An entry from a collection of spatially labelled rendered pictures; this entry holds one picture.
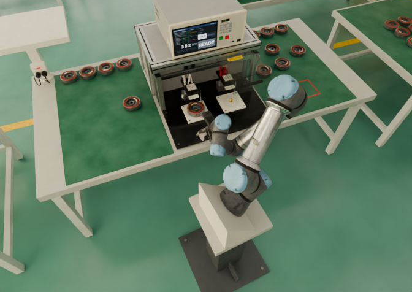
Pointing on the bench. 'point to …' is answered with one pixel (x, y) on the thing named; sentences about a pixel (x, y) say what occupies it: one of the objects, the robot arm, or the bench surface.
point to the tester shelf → (159, 52)
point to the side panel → (145, 66)
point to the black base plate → (170, 113)
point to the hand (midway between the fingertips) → (208, 130)
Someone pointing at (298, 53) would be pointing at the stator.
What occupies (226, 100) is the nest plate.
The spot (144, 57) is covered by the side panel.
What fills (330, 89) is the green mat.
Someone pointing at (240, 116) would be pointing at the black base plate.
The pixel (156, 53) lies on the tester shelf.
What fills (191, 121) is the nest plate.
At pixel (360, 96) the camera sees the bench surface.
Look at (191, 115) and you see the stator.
